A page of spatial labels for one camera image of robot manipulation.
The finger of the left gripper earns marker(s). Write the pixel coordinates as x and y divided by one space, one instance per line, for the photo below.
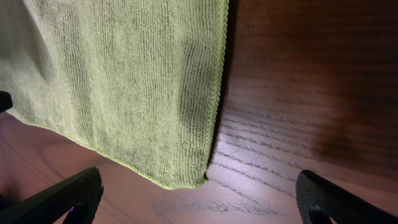
5 101

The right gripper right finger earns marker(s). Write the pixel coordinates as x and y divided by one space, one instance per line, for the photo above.
321 201

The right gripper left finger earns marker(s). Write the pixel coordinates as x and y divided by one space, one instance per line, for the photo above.
76 197

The green microfiber cloth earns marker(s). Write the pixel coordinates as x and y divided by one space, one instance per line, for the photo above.
136 81

